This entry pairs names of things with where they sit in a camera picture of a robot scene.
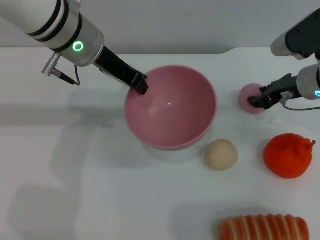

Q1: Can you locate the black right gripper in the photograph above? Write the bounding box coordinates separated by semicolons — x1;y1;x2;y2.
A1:
248;73;300;111

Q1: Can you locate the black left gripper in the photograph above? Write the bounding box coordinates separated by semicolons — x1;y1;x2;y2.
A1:
93;46;150;96

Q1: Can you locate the pink toy peach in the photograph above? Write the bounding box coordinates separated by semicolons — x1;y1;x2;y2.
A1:
238;83;267;115

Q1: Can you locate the pink plastic bowl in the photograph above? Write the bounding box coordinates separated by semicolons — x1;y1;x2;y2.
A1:
124;65;218;153

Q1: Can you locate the red-orange toy fruit with stem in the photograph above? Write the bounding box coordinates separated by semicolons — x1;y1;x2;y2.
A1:
263;132;316;180

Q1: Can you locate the beige round toy bun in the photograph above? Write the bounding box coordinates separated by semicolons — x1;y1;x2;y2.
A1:
204;138;239;172

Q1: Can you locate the orange white-striped toy salmon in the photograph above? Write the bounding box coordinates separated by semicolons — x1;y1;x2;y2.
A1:
218;214;310;240

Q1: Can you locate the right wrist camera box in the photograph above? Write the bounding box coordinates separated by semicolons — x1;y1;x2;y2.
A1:
271;8;320;61

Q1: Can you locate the left arm connector cable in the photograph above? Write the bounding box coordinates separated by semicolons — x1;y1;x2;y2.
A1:
41;52;81;87

